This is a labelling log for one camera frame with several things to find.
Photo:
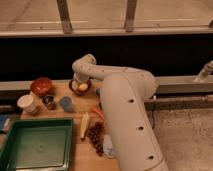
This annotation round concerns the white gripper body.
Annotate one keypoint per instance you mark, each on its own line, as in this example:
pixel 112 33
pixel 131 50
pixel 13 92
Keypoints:
pixel 80 77

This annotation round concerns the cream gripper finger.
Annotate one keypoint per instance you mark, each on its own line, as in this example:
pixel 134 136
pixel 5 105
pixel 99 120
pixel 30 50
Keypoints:
pixel 74 85

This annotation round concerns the yellow apple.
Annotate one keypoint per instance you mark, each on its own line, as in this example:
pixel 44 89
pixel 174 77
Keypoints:
pixel 83 87

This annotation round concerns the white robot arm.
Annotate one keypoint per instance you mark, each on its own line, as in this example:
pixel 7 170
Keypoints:
pixel 122 94

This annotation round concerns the blue plastic cup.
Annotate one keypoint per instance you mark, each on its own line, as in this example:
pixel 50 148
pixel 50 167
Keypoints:
pixel 66 103

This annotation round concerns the small metal cup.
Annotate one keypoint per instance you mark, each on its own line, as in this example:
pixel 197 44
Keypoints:
pixel 48 102

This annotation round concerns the white paper cup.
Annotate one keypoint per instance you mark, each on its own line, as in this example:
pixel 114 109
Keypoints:
pixel 26 102

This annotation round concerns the purple bowl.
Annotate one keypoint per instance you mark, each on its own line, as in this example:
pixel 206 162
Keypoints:
pixel 77 92

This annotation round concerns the red bowl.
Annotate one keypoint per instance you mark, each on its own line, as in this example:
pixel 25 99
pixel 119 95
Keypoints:
pixel 41 86

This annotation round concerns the orange carrot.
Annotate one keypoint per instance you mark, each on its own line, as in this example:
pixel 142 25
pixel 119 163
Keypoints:
pixel 98 112

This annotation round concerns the bunch of red grapes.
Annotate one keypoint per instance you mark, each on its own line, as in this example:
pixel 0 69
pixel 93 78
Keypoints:
pixel 95 137

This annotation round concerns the crumpled blue cloth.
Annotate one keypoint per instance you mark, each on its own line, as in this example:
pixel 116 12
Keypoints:
pixel 108 148

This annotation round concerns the green plastic tray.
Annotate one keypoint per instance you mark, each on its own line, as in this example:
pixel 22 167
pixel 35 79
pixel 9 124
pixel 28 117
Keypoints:
pixel 37 145

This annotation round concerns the blue object at left edge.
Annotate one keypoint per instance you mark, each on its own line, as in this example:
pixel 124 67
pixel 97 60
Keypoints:
pixel 4 122

